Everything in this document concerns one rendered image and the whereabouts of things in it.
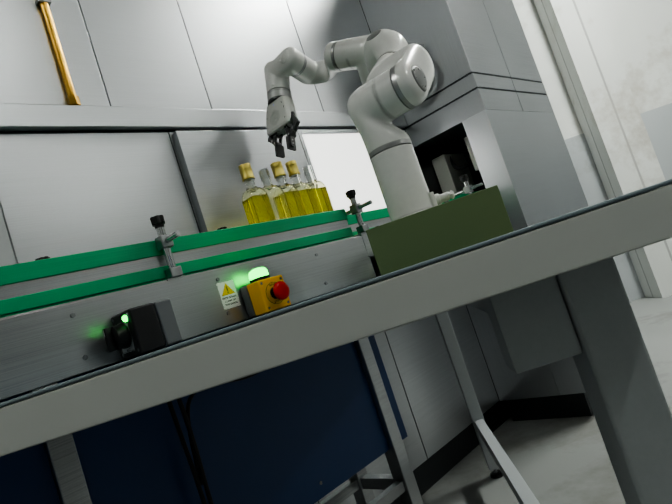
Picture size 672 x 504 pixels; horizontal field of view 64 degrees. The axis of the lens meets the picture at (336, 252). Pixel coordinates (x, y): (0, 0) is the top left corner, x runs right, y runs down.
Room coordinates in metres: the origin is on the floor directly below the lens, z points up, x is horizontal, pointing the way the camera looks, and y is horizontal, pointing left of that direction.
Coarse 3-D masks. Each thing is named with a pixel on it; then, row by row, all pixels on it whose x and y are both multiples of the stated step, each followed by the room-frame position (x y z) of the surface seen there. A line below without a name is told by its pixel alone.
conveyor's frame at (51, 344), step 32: (288, 256) 1.29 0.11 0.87; (320, 256) 1.36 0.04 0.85; (352, 256) 1.45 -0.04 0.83; (160, 288) 1.04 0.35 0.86; (192, 288) 1.09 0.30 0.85; (224, 288) 1.15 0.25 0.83; (320, 288) 1.34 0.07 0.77; (0, 320) 0.85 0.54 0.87; (32, 320) 0.88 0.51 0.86; (64, 320) 0.91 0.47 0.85; (96, 320) 0.95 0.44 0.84; (192, 320) 1.08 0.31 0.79; (224, 320) 1.13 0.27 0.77; (0, 352) 0.84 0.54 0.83; (32, 352) 0.87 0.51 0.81; (64, 352) 0.90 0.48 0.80; (96, 352) 0.94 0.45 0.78; (0, 384) 0.83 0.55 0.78; (32, 384) 0.86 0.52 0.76
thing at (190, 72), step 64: (0, 0) 1.24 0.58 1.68; (64, 0) 1.36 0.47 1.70; (128, 0) 1.49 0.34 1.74; (192, 0) 1.66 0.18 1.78; (256, 0) 1.87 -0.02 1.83; (320, 0) 2.13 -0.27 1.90; (0, 64) 1.21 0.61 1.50; (128, 64) 1.45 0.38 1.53; (192, 64) 1.60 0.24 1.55; (256, 64) 1.79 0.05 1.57; (0, 128) 1.17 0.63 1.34; (64, 128) 1.27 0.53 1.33; (128, 128) 1.39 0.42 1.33; (192, 128) 1.54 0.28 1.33; (256, 128) 1.71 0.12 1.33; (320, 128) 1.94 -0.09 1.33; (0, 192) 1.16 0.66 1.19; (64, 192) 1.26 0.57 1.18; (128, 192) 1.37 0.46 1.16; (0, 256) 1.22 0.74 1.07
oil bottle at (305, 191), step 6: (300, 186) 1.56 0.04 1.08; (306, 186) 1.57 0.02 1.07; (300, 192) 1.55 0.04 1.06; (306, 192) 1.57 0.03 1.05; (312, 192) 1.58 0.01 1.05; (306, 198) 1.56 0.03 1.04; (312, 198) 1.58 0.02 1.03; (306, 204) 1.55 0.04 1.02; (312, 204) 1.57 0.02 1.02; (306, 210) 1.55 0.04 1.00; (312, 210) 1.57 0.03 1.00; (318, 210) 1.58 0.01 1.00
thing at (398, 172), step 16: (384, 160) 1.10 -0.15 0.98; (400, 160) 1.09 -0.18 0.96; (416, 160) 1.11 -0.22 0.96; (384, 176) 1.11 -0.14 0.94; (400, 176) 1.09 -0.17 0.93; (416, 176) 1.10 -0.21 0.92; (384, 192) 1.12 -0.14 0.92; (400, 192) 1.09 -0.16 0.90; (416, 192) 1.09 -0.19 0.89; (432, 192) 1.11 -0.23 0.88; (448, 192) 1.12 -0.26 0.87; (400, 208) 1.10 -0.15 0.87; (416, 208) 1.09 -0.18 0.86
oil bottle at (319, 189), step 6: (312, 180) 1.61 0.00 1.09; (318, 180) 1.62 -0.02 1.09; (312, 186) 1.59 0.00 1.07; (318, 186) 1.60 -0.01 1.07; (324, 186) 1.62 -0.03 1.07; (318, 192) 1.60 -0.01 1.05; (324, 192) 1.62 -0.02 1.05; (318, 198) 1.59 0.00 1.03; (324, 198) 1.61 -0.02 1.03; (318, 204) 1.59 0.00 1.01; (324, 204) 1.60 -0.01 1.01; (330, 204) 1.62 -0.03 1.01; (324, 210) 1.60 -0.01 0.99; (330, 210) 1.62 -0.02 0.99
